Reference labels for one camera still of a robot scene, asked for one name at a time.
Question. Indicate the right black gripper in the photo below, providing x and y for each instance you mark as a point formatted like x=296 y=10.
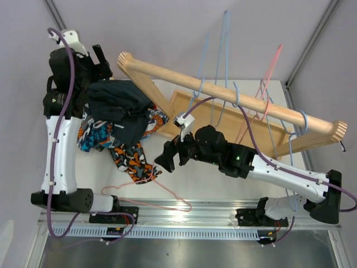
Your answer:
x=171 y=148

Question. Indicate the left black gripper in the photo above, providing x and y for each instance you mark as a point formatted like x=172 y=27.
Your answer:
x=101 y=71

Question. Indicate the black orange camouflage shorts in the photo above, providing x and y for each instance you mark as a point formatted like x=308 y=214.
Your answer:
x=132 y=160

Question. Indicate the dark navy shorts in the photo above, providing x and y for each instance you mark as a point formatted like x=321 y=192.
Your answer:
x=123 y=104

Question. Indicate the teal cartoon print shorts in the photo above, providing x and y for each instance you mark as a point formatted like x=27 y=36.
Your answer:
x=100 y=134

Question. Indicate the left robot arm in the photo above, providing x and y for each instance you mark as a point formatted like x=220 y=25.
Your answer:
x=72 y=72

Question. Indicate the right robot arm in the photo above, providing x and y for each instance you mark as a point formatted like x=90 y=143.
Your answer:
x=316 y=193

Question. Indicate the wooden clothes rack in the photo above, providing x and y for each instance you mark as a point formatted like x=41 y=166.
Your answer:
x=278 y=130

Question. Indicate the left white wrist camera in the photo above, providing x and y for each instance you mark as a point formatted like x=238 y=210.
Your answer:
x=72 y=39

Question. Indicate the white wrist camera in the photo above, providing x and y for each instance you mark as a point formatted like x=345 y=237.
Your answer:
x=184 y=123
x=72 y=39

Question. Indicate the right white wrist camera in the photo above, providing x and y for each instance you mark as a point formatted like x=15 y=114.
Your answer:
x=184 y=123

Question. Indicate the aluminium mounting rail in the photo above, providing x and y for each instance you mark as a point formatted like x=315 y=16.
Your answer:
x=171 y=219

